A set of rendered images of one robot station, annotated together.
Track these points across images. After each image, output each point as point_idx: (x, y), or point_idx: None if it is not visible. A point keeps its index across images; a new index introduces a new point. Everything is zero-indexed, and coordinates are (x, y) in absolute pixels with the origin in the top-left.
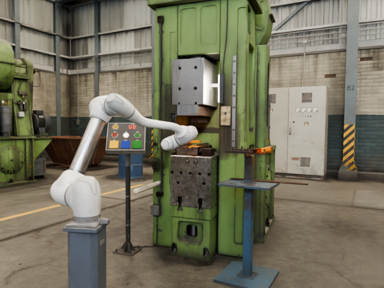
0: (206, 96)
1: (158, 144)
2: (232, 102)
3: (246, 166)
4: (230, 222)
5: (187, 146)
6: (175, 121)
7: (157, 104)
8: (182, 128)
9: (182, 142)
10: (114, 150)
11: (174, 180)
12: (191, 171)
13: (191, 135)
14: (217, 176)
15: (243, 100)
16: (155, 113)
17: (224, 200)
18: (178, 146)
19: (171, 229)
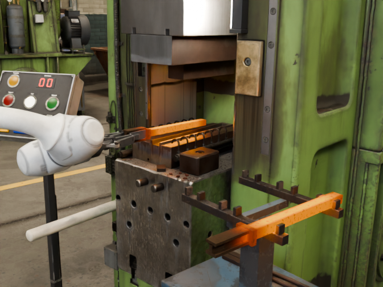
0: (200, 11)
1: (116, 121)
2: (267, 29)
3: (245, 247)
4: None
5: (151, 141)
6: (145, 71)
7: (113, 28)
8: (46, 127)
9: (59, 160)
10: (1, 135)
11: (121, 216)
12: (152, 207)
13: (76, 146)
14: (225, 221)
15: (298, 27)
16: (110, 48)
17: None
18: (60, 167)
19: None
